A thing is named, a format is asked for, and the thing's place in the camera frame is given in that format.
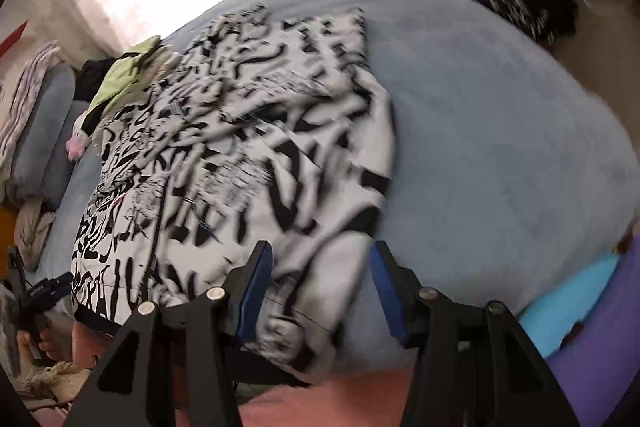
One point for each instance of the red wall decoration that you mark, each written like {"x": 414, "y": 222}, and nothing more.
{"x": 12, "y": 38}

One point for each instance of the purple floral quilt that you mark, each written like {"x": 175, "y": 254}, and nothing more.
{"x": 30, "y": 87}

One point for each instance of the cyan mat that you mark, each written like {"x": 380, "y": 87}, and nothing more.
{"x": 560, "y": 312}

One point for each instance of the beige cloth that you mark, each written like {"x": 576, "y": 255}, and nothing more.
{"x": 35, "y": 232}

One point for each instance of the pink cloth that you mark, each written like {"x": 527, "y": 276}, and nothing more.
{"x": 325, "y": 402}

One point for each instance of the purple mat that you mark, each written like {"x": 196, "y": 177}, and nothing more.
{"x": 600, "y": 357}

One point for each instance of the person's left hand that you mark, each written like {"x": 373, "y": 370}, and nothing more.
{"x": 45, "y": 347}

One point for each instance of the grey blue pillow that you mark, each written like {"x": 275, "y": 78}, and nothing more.
{"x": 45, "y": 122}
{"x": 60, "y": 167}

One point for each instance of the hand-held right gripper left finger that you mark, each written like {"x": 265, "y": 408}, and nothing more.
{"x": 255, "y": 297}

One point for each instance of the folded light green jacket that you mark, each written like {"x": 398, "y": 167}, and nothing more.
{"x": 125, "y": 77}

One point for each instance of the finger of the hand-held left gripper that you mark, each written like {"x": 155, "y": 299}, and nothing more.
{"x": 52, "y": 288}

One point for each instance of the cream knitted cloth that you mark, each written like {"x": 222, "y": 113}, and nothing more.
{"x": 55, "y": 382}

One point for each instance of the black white printed jacket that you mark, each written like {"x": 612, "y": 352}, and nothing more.
{"x": 250, "y": 132}

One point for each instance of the blue bed blanket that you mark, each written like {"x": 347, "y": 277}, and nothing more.
{"x": 500, "y": 132}

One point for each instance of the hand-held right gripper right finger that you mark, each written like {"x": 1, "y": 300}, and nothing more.
{"x": 387, "y": 292}

